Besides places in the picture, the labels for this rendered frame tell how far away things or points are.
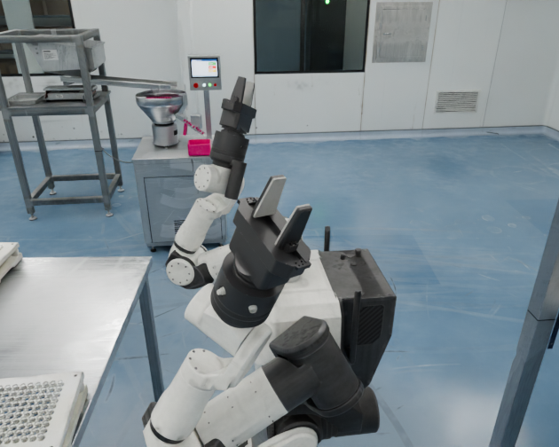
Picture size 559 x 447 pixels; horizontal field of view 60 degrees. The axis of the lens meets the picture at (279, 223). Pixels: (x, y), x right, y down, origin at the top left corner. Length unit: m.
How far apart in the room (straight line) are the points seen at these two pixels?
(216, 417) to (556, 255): 1.11
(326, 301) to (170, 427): 0.38
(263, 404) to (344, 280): 0.33
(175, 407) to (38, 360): 0.83
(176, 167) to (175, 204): 0.29
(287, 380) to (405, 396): 1.81
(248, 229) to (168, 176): 2.93
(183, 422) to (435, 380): 2.07
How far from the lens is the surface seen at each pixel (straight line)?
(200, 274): 1.28
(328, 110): 6.40
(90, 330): 1.63
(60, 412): 1.29
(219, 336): 0.71
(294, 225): 0.55
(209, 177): 1.18
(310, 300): 0.97
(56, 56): 4.30
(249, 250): 0.60
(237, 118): 1.20
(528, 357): 1.81
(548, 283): 1.65
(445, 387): 2.73
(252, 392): 0.86
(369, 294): 1.01
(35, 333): 1.69
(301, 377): 0.86
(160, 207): 3.61
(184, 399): 0.78
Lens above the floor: 1.85
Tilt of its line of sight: 27 degrees down
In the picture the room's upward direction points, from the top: straight up
